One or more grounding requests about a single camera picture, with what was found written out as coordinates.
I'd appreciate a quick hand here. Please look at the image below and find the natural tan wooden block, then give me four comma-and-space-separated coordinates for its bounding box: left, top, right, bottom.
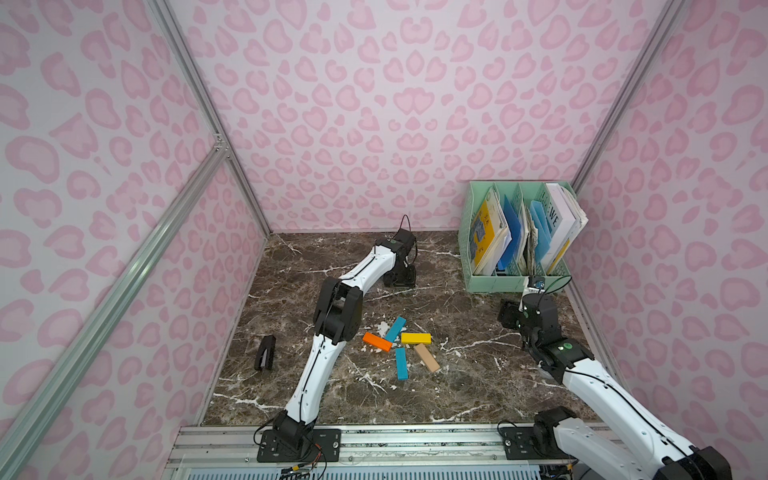
414, 344, 440, 373

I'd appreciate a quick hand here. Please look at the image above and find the teal wooden block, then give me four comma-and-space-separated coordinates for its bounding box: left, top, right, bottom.
385, 316, 406, 343
394, 347, 409, 381

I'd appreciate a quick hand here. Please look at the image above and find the yellow wooden block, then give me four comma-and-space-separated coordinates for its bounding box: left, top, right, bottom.
400, 332, 432, 345

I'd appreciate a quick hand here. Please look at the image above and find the orange wooden block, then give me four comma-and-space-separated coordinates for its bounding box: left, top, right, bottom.
362, 332, 392, 352

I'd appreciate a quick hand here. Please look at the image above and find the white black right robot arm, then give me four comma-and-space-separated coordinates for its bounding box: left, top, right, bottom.
498, 291, 732, 479

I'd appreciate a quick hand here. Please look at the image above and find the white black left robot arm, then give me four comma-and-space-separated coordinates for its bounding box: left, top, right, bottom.
273, 228, 417, 453

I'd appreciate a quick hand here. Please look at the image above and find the mint green file organizer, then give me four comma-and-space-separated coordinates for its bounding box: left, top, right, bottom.
458, 181, 570, 293

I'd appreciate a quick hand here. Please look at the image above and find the beige paper stack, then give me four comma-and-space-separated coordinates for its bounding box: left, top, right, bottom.
517, 201, 538, 276

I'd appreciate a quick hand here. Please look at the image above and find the light blue folder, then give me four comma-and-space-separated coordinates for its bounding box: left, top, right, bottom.
529, 200, 551, 263

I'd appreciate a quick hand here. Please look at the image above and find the yellow cover book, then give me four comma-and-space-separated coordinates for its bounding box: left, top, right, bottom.
469, 196, 500, 275

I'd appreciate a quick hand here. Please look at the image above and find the white book right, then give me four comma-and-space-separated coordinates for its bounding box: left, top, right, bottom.
537, 182, 588, 275

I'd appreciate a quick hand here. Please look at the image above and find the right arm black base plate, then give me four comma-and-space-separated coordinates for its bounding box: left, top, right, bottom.
496, 421, 560, 461

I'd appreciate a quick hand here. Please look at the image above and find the aluminium corner frame post left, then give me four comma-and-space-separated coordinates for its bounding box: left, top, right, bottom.
147, 0, 272, 237

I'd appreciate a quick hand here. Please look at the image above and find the aluminium corner frame post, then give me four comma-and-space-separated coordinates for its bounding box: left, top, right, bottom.
147, 0, 272, 237
571, 0, 691, 193

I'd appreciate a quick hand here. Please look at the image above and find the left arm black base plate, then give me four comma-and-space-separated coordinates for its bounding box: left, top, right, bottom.
257, 428, 342, 464

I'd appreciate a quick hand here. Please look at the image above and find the aluminium corner frame post right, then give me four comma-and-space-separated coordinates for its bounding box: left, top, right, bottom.
571, 0, 691, 193

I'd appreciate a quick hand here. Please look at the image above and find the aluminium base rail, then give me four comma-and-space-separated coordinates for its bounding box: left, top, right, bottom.
158, 422, 685, 480

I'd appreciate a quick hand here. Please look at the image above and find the aluminium diagonal frame bar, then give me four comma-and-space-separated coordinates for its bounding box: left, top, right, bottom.
1, 146, 228, 479

